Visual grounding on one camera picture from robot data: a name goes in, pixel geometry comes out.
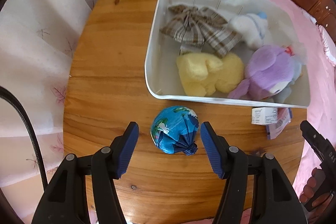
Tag light blue plush toy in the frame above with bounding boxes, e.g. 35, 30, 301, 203
273, 43, 307, 104

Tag plaid fabric bow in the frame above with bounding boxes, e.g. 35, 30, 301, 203
159, 4, 242, 58

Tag purple plush toy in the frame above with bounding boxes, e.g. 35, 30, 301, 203
227, 45, 296, 100

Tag pink bed quilt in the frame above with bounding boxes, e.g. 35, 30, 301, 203
260, 0, 336, 224

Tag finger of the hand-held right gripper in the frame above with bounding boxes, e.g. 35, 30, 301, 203
300, 120, 329, 161

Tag white plastic storage bin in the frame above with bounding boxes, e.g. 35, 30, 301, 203
144, 0, 311, 109

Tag blue floral ball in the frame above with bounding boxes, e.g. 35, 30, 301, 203
150, 106, 200, 156

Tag small white carton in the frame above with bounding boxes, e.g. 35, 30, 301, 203
251, 107, 279, 125

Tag person's right hand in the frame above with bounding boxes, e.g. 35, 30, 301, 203
299, 168, 325, 205

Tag small white plush toy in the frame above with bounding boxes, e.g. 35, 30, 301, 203
227, 11, 273, 50

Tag yellow plush toy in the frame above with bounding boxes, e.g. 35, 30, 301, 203
176, 52, 244, 96

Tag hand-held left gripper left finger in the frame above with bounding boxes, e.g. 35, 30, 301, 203
31, 122, 139, 224

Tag pink pillow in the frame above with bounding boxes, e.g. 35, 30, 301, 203
318, 25, 336, 67

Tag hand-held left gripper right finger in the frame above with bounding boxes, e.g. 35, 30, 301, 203
200, 122, 307, 224

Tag white floral curtain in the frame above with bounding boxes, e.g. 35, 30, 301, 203
0, 0, 118, 188

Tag black cable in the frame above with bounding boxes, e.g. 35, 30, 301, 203
0, 86, 49, 189

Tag pink purple packet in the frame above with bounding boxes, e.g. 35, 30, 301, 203
265, 108, 292, 140

